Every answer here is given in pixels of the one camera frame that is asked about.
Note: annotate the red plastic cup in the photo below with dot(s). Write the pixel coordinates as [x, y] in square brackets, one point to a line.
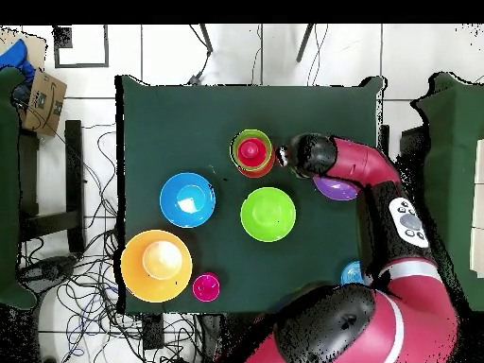
[251, 151]

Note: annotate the small green ribbed bowl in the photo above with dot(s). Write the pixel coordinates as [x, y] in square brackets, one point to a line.
[238, 138]

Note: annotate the large green plastic bowl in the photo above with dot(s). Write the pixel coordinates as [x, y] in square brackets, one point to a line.
[268, 214]

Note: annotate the purple plastic bowl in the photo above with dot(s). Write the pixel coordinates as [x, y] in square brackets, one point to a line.
[334, 189]

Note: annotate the small blue plastic bowl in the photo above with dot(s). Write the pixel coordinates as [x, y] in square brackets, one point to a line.
[351, 274]

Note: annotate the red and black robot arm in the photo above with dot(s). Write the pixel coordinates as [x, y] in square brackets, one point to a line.
[359, 162]

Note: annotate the dark green tablecloth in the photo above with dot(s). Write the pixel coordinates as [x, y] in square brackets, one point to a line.
[245, 109]

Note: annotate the large blue plastic bowl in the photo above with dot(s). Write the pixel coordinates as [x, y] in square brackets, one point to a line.
[187, 200]

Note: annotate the pink plastic cup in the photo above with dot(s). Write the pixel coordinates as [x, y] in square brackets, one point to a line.
[206, 287]

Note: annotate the yellow plastic bowl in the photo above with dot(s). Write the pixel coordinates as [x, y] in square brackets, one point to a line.
[157, 264]

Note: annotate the green cloth on side table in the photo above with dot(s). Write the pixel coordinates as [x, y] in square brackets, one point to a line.
[450, 151]
[7, 189]

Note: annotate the black bench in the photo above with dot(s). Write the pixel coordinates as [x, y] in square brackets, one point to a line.
[73, 181]

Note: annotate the black power strip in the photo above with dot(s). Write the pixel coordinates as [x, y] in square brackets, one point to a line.
[152, 331]

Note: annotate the cardboard box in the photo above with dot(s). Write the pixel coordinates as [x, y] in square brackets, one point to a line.
[45, 102]

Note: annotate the grey base with black knob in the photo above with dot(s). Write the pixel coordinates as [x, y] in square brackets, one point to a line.
[53, 270]

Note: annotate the blue cloth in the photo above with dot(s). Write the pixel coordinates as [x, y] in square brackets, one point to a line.
[17, 56]

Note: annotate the black square frame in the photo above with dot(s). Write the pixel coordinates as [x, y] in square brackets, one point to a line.
[81, 65]

